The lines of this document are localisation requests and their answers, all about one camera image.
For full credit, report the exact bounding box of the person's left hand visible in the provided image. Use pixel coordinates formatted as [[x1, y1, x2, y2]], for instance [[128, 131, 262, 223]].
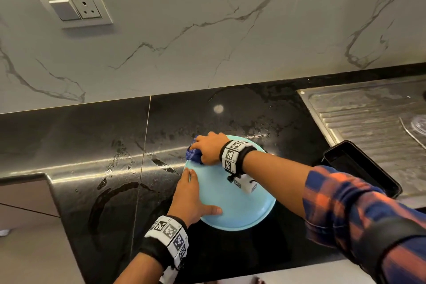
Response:
[[166, 167, 225, 228]]

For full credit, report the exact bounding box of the person's right hand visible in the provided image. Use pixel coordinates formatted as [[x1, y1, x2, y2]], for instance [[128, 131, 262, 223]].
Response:
[[189, 131, 230, 166]]

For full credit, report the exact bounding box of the blue striped cloth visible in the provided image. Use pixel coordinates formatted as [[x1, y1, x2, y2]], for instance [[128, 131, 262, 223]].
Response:
[[185, 145, 204, 165]]

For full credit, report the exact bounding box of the teal plate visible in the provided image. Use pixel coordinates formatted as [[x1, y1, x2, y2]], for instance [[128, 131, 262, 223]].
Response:
[[183, 134, 277, 232]]

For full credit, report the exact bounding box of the right wrist marker band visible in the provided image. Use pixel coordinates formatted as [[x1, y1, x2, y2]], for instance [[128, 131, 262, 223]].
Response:
[[219, 138, 258, 177]]

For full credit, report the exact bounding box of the wrist marker band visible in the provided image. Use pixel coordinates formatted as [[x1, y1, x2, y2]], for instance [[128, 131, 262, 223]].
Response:
[[219, 138, 258, 177], [138, 214, 190, 271]]

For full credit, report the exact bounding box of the left wrist marker band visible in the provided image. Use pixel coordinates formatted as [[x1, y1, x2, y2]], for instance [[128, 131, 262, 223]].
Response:
[[138, 214, 190, 271]]

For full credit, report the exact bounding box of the black plastic tray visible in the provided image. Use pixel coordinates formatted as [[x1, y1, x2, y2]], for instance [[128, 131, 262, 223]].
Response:
[[321, 140, 404, 200]]

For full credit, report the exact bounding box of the brown lower drawer unit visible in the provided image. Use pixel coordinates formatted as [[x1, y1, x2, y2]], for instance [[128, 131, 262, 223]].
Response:
[[0, 174, 61, 231]]

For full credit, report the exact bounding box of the steel sink drainboard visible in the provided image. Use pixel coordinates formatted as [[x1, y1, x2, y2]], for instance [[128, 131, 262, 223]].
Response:
[[297, 74, 426, 211]]

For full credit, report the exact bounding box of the blue orange plaid shirt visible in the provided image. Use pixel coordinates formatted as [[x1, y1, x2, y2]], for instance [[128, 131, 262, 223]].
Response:
[[301, 165, 426, 284]]

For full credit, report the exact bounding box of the thin grey stick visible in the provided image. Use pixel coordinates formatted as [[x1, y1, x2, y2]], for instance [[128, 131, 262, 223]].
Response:
[[398, 116, 426, 151]]

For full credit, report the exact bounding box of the clear plastic lid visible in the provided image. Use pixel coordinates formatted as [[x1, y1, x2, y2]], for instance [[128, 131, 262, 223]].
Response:
[[410, 114, 426, 136]]

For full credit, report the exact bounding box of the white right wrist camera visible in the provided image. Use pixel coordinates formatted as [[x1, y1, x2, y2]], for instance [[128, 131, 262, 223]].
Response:
[[232, 174, 259, 195]]

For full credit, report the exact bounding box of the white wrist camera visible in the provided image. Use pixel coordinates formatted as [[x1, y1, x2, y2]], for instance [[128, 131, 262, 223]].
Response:
[[158, 266, 181, 284], [232, 174, 259, 195]]

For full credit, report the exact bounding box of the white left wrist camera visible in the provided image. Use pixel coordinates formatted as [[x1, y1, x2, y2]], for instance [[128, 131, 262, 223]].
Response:
[[158, 266, 181, 284]]

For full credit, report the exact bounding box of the white wall socket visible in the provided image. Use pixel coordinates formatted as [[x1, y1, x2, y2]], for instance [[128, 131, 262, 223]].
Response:
[[34, 0, 114, 29]]

